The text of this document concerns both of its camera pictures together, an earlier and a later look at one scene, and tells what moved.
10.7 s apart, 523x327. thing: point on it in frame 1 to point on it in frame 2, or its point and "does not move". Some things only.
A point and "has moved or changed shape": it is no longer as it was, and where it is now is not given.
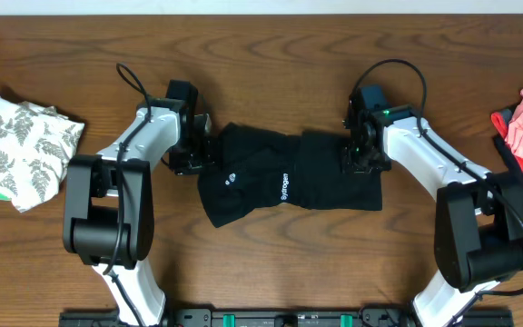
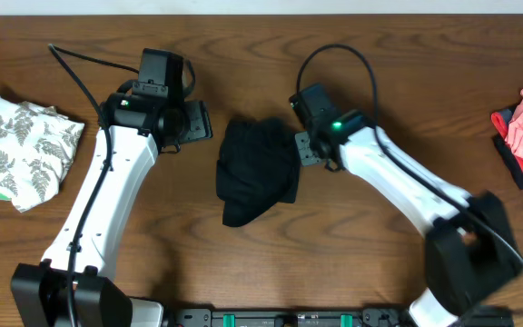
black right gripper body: (357, 160) to (307, 152)
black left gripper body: (194, 154) to (189, 123)
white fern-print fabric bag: (19, 150) does not move
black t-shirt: (255, 169) has moved or changed shape
